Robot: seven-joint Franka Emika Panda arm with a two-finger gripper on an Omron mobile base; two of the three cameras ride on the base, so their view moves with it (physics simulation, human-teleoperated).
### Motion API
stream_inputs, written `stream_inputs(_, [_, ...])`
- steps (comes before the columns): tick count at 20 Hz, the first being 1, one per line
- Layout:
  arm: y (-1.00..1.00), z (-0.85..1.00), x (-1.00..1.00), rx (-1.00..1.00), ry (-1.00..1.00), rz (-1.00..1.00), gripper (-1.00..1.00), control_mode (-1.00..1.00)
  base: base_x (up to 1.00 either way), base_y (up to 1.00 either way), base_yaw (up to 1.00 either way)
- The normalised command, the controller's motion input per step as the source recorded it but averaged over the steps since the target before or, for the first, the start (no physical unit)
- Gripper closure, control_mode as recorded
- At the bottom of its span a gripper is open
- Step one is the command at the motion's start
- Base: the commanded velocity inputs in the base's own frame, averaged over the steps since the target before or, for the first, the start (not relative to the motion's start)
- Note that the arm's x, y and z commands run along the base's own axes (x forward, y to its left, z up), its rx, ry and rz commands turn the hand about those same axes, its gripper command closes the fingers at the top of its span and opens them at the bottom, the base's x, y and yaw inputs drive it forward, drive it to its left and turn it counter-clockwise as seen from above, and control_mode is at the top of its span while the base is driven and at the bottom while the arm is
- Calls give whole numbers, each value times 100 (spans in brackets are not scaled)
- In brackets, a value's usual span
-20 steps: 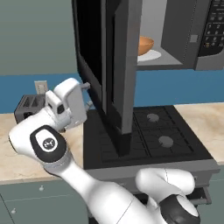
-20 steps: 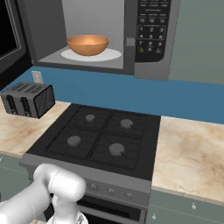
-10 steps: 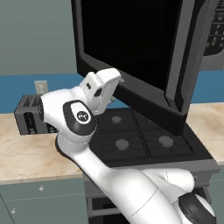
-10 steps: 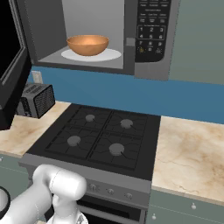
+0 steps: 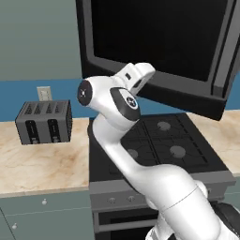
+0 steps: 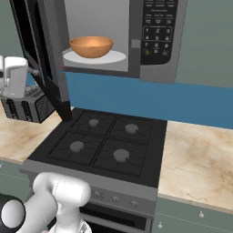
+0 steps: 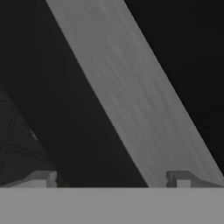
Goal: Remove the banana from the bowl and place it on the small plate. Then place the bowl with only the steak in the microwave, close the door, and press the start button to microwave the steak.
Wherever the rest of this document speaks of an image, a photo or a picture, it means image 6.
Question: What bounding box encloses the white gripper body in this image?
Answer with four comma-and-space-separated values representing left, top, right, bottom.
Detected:
3, 56, 30, 99

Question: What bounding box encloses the black microwave door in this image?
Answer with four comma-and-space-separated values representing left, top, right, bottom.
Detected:
8, 0, 74, 123

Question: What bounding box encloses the brown wooden bowl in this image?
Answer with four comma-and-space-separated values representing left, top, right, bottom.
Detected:
68, 35, 115, 59

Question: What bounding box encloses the white microwave turntable plate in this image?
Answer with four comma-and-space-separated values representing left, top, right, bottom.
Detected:
62, 49, 128, 66

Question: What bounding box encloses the grey microwave oven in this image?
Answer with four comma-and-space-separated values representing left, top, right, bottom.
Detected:
38, 0, 188, 86

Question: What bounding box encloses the black oven door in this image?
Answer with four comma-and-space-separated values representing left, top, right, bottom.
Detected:
77, 202, 154, 233

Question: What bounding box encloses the grey-green cupboard door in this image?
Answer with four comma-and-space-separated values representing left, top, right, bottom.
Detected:
151, 213, 233, 233

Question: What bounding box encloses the silver black toaster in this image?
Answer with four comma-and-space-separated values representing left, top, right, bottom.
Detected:
0, 86, 56, 124

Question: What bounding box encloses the black gas hob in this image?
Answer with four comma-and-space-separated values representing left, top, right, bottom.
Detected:
26, 106, 168, 189

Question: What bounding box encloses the grey-green cupboard run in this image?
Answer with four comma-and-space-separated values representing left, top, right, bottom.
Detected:
0, 159, 35, 203

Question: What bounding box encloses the grey-green drawer front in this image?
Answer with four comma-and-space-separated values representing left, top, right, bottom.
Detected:
154, 197, 233, 227

